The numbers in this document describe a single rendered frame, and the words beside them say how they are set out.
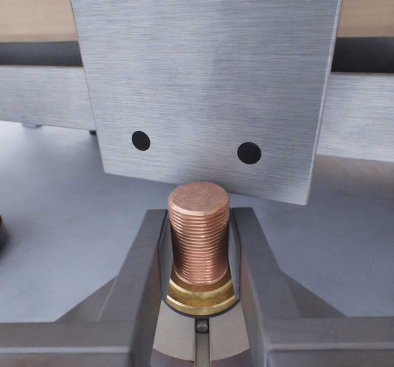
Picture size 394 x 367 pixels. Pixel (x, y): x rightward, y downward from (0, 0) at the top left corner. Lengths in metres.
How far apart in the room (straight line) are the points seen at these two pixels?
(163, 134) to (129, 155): 0.03
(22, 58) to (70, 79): 0.11
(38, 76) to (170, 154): 0.15
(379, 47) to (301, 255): 0.18
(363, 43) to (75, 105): 0.21
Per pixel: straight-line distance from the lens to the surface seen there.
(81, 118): 0.26
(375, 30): 0.23
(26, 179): 0.49
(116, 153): 0.17
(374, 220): 0.37
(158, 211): 0.15
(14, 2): 0.34
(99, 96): 0.17
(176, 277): 0.16
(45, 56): 0.33
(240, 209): 0.15
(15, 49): 0.36
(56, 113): 0.27
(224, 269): 0.16
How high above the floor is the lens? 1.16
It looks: 27 degrees up
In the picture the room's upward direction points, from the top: 178 degrees clockwise
